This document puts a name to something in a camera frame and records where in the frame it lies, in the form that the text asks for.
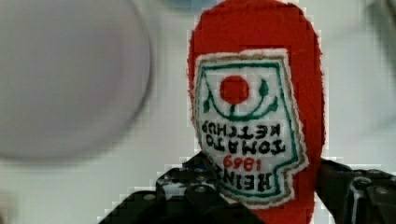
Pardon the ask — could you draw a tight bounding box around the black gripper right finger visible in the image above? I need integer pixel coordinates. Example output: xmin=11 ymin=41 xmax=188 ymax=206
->
xmin=316 ymin=159 xmax=396 ymax=224

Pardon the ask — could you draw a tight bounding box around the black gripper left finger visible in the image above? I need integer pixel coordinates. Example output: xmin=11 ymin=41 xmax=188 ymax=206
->
xmin=99 ymin=152 xmax=265 ymax=224

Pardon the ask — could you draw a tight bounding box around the red plush ketchup bottle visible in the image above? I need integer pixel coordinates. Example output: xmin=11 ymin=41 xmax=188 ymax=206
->
xmin=188 ymin=0 xmax=325 ymax=224

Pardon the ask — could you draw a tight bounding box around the green oval strainer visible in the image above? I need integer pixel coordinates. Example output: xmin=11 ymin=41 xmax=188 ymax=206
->
xmin=367 ymin=0 xmax=396 ymax=77

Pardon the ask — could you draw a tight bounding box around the round grey plate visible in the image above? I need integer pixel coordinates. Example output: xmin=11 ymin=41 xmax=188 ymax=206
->
xmin=0 ymin=0 xmax=150 ymax=161

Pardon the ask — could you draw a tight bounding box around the blue bowl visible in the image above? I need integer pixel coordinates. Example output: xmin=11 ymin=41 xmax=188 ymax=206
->
xmin=164 ymin=0 xmax=219 ymax=10

